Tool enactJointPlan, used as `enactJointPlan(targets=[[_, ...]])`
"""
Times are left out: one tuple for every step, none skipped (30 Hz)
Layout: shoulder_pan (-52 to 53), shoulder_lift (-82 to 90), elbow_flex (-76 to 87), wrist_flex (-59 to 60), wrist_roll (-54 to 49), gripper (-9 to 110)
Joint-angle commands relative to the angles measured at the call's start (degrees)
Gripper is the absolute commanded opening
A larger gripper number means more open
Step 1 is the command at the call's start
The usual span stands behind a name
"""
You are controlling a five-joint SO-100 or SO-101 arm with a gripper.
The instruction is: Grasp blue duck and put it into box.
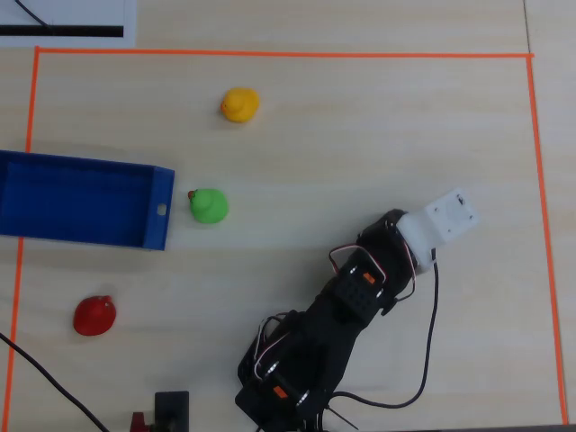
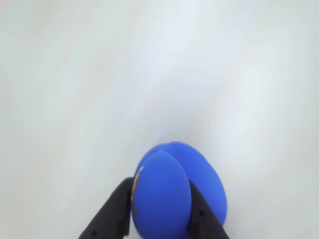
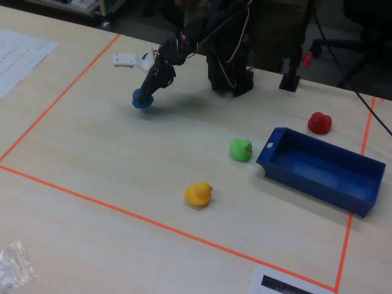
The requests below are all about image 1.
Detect black camera cable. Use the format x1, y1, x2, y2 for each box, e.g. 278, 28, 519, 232
328, 261, 440, 410

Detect red rubber duck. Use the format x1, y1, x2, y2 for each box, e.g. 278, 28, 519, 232
72, 294, 118, 338

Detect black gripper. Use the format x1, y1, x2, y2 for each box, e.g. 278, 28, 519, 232
356, 208, 420, 289

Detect thick black cable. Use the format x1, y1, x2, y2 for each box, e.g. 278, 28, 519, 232
0, 332, 111, 432

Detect green rubber duck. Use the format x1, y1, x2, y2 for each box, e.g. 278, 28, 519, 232
187, 187, 230, 225

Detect white sheet with black bar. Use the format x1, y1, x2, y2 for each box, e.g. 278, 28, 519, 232
0, 0, 137, 48

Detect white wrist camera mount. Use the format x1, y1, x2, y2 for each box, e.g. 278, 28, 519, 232
398, 187, 481, 275

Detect black table clamp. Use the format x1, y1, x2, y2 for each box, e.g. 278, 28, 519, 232
154, 391, 191, 432

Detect yellow rubber duck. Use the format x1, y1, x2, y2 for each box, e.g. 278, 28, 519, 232
220, 86, 261, 123

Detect orange tape strip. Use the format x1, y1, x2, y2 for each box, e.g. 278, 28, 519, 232
34, 46, 536, 60
1, 47, 41, 432
526, 56, 570, 426

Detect blue plastic box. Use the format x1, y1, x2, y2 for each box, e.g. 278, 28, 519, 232
0, 149, 176, 252

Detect thin black cable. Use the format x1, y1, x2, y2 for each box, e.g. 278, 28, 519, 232
14, 0, 55, 31

